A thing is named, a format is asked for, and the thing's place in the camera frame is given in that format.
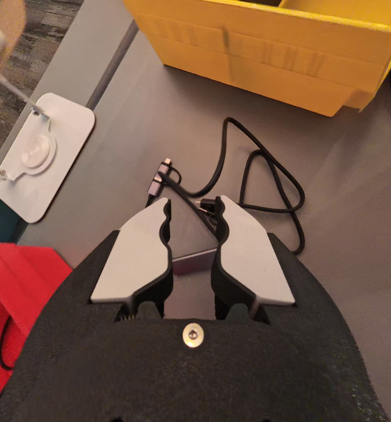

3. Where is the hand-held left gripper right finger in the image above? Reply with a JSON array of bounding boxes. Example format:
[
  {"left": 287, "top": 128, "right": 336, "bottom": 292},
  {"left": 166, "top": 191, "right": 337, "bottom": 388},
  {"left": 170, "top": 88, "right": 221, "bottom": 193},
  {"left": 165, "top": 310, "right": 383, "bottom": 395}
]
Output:
[{"left": 211, "top": 195, "right": 296, "bottom": 320}]

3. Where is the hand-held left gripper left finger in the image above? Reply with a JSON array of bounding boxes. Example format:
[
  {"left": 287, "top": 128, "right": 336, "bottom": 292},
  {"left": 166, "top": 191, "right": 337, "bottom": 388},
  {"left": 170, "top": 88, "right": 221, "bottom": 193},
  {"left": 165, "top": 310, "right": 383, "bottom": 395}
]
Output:
[{"left": 90, "top": 197, "right": 174, "bottom": 320}]

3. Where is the grey usb hub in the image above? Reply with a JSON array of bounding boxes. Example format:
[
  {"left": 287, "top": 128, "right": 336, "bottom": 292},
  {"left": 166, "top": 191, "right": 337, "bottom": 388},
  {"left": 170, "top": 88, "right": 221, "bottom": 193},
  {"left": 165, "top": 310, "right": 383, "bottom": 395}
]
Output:
[{"left": 145, "top": 158, "right": 217, "bottom": 276}]

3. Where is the red plastic bin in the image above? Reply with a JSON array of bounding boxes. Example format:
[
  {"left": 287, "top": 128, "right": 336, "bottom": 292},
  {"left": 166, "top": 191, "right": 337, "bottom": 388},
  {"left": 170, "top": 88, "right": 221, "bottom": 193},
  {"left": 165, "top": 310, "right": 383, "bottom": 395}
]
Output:
[{"left": 0, "top": 242, "right": 73, "bottom": 409}]

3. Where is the yellow plastic bin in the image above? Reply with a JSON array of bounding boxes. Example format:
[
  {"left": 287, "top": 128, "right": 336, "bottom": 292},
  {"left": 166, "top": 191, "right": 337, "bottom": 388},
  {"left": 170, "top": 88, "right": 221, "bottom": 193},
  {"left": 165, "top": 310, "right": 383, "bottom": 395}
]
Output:
[{"left": 123, "top": 0, "right": 391, "bottom": 117}]

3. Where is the dark blue flat pad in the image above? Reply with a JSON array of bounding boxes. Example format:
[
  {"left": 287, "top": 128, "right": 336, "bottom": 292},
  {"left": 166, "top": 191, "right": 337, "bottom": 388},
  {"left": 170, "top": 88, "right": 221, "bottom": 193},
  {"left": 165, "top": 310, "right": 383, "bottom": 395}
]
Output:
[{"left": 0, "top": 198, "right": 29, "bottom": 244}]

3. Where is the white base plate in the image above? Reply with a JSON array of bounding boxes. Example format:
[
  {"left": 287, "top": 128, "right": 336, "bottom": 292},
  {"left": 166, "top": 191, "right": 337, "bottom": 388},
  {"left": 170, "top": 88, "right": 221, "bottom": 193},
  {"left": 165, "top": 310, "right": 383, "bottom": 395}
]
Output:
[{"left": 0, "top": 92, "right": 95, "bottom": 224}]

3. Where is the bundle of black usb cables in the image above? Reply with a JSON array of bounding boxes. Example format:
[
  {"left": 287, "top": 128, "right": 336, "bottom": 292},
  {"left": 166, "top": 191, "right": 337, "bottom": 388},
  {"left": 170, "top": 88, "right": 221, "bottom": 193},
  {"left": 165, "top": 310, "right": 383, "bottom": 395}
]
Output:
[{"left": 0, "top": 316, "right": 15, "bottom": 370}]

